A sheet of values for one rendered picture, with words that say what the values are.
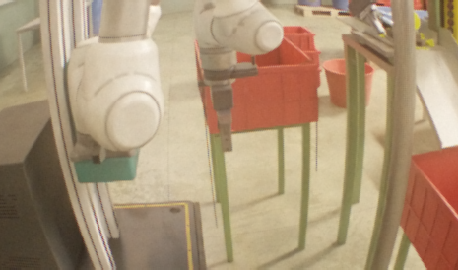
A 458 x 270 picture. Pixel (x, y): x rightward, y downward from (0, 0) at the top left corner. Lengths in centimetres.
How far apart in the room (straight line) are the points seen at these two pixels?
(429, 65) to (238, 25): 65
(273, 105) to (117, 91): 96
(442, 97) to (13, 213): 132
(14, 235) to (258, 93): 102
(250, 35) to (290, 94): 77
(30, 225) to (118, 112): 65
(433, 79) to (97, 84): 92
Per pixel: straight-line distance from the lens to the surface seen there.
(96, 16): 871
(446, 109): 122
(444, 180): 132
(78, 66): 100
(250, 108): 164
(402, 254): 134
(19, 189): 124
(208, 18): 105
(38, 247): 135
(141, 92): 78
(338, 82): 349
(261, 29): 90
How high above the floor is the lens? 128
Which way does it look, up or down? 25 degrees down
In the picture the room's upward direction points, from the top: 5 degrees counter-clockwise
